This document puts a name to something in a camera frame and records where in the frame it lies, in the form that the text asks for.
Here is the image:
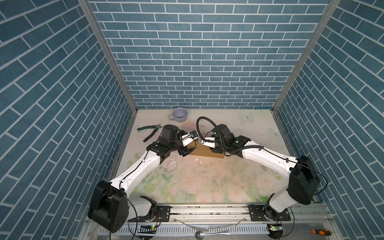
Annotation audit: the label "orange handled screwdriver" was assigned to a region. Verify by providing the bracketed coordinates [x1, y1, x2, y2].
[298, 229, 333, 236]

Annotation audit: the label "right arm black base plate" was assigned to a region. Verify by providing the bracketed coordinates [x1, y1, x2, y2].
[247, 205, 291, 222]

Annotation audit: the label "brown cardboard box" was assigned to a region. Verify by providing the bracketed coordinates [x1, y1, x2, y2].
[187, 139, 225, 159]

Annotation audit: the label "metal spoon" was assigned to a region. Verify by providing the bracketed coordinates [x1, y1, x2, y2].
[195, 230, 231, 240]

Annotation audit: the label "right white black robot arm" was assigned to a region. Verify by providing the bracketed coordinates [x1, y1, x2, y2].
[206, 124, 320, 215]

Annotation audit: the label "aluminium front rail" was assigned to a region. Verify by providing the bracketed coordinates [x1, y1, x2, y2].
[157, 203, 333, 224]

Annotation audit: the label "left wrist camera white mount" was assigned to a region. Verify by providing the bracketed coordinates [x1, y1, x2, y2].
[181, 131, 199, 147]

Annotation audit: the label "aluminium corner post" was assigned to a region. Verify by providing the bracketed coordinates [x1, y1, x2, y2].
[78, 0, 138, 114]
[272, 0, 341, 115]

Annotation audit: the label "aluminium corner post right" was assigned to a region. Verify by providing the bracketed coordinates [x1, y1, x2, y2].
[272, 0, 341, 115]

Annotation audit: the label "green handled pliers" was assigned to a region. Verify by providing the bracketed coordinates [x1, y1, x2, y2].
[137, 123, 163, 143]

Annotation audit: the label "aluminium corner post left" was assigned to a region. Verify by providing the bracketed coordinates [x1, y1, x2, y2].
[78, 0, 138, 114]

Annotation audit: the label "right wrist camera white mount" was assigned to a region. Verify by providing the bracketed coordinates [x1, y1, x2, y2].
[201, 137, 216, 148]

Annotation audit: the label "lavender ceramic cup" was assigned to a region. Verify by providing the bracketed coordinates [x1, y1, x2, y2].
[169, 107, 188, 123]

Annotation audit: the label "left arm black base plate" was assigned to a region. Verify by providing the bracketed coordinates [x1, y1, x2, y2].
[128, 206, 172, 223]

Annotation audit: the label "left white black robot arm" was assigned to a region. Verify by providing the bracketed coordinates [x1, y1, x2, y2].
[88, 125, 199, 233]

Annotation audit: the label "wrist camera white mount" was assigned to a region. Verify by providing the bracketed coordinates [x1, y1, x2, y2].
[201, 137, 216, 148]
[181, 131, 199, 147]

